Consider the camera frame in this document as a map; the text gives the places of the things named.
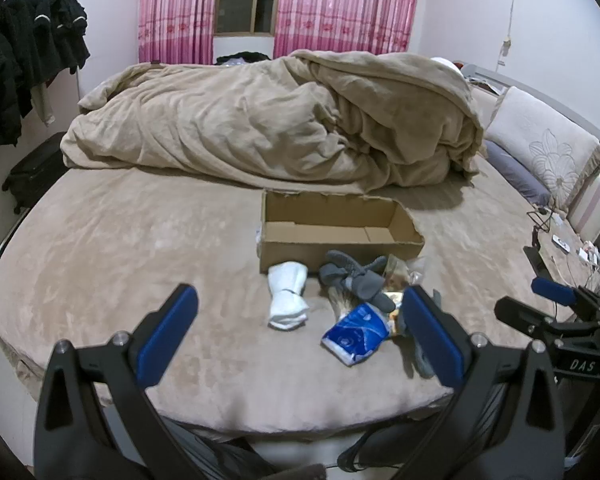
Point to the white paper scrap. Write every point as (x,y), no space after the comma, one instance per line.
(259,237)

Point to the dark grey knotted gloves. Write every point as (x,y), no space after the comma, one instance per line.
(355,280)

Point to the grey bed headboard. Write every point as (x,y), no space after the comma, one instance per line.
(545,92)

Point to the clear bag of brown snacks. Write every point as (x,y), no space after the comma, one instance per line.
(405,272)

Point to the pink floral curtain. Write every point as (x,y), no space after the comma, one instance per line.
(345,10)
(175,15)

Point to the black suitcase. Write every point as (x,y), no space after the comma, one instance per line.
(35,172)

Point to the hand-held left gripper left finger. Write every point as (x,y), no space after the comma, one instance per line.
(167,335)

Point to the white socks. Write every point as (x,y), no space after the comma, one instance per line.
(287,300)

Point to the blue tissue pack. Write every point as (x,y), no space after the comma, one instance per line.
(357,332)

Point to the white embroidered pillow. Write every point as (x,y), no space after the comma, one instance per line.
(535,140)

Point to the brown cardboard box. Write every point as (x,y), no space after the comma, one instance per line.
(310,252)

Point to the dark cloth by window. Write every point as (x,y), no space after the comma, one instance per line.
(242,57)

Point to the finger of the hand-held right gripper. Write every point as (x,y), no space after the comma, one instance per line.
(552,290)
(525,317)

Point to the black hanging jackets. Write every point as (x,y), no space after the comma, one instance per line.
(30,45)

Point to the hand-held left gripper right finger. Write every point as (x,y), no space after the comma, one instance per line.
(430,335)

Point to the small white device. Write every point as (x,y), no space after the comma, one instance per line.
(561,242)

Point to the purple grey pillow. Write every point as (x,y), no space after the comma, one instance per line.
(515,172)

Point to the clear bag of beige snacks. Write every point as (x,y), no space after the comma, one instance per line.
(342,305)

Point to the beige hanging garment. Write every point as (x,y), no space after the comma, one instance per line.
(44,105)

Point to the black stand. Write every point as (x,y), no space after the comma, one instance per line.
(535,260)

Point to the beige fleece blanket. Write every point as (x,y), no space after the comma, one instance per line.
(260,120)

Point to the shiny foil snack packet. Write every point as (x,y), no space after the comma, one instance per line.
(394,315)

